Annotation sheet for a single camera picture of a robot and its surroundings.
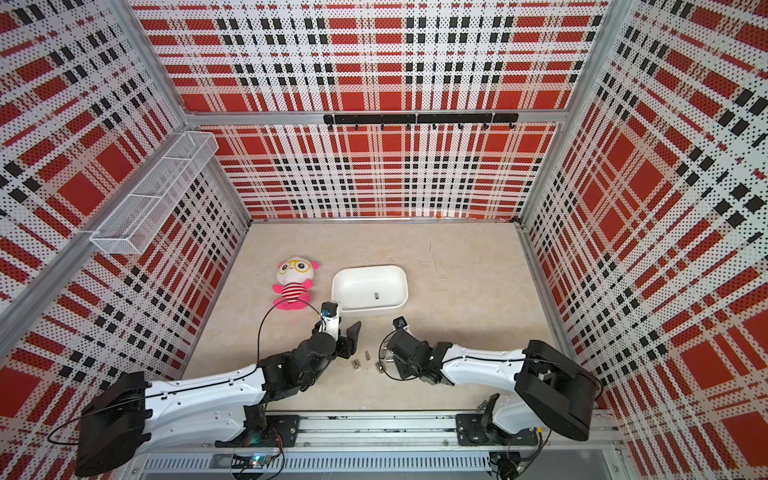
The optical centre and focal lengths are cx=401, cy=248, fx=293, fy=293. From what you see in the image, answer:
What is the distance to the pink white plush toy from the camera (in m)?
0.95

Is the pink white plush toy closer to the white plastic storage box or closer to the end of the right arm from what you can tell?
the white plastic storage box

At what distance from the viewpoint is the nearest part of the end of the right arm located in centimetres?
61

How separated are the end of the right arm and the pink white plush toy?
0.41 metres

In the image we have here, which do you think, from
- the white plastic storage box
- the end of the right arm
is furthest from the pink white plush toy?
the end of the right arm
